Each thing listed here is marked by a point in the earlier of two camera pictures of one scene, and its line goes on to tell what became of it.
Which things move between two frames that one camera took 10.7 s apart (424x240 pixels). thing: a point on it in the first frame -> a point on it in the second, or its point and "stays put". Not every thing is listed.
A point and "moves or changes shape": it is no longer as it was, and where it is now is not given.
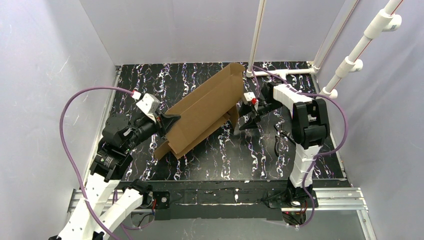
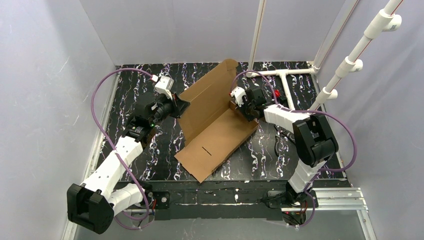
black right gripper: x=253 y=111 -> x=241 y=108
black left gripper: x=159 y=123 -> x=180 y=104
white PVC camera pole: x=384 y=21 stays put
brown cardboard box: x=213 y=105 moves or changes shape
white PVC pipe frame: x=315 y=66 stays put
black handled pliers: x=286 y=135 stays put
